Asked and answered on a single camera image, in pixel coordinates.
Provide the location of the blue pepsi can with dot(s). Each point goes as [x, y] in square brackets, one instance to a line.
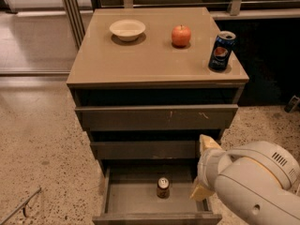
[222, 50]

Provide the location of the grey drawer cabinet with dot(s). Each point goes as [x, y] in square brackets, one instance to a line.
[151, 71]

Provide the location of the white bowl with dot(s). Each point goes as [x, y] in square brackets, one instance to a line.
[127, 30]

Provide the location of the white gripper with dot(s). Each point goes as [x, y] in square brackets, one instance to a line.
[205, 170]

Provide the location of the grey open bottom drawer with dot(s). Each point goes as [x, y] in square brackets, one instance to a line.
[130, 197]

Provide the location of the orange soda can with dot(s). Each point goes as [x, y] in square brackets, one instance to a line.
[163, 187]

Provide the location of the grey top drawer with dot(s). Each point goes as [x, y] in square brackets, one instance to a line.
[149, 118]

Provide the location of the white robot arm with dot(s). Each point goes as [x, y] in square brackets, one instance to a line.
[252, 180]

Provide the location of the red apple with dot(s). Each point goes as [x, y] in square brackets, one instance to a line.
[181, 36]

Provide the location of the grey middle drawer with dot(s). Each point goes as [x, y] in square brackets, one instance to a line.
[147, 150]

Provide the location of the metal rod on floor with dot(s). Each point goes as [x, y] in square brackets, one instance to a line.
[19, 207]

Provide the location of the metal window frame post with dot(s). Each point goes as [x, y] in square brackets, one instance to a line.
[75, 21]

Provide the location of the small dark floor object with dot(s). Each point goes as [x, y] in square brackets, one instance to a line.
[292, 104]

